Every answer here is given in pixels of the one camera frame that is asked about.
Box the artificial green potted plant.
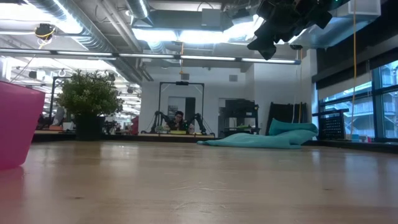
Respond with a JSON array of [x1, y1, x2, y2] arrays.
[[57, 70, 124, 141]]

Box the yellow ceiling cord reel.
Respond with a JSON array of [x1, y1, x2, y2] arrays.
[[34, 23, 57, 42]]

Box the silver ventilation duct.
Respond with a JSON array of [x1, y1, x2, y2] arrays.
[[127, 0, 154, 27]]

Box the blue microfiber towel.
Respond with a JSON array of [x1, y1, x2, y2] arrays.
[[197, 118, 319, 149]]

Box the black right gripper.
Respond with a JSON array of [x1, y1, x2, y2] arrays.
[[247, 0, 335, 61]]

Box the person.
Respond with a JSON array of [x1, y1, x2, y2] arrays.
[[164, 110, 195, 134]]

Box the long ceiling light bar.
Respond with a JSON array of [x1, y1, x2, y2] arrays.
[[0, 48, 302, 65]]

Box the black shelving cart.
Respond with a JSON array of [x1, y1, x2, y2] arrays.
[[218, 98, 261, 137]]

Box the pink plastic basket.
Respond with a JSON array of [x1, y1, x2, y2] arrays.
[[0, 80, 47, 171]]

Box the black leaning panels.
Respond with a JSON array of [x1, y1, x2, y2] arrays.
[[267, 101, 308, 125]]

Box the red chair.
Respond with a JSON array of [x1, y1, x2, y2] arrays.
[[129, 116, 140, 136]]

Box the background wooden table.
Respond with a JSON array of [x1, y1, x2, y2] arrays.
[[139, 132, 216, 138]]

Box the black perforated crate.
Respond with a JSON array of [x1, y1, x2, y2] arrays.
[[312, 108, 349, 141]]

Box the yellow hanging cord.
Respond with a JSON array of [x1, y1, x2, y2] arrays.
[[297, 49, 303, 124], [350, 0, 358, 138]]

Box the black background rig frame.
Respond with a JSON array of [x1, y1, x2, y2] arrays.
[[158, 81, 205, 133]]

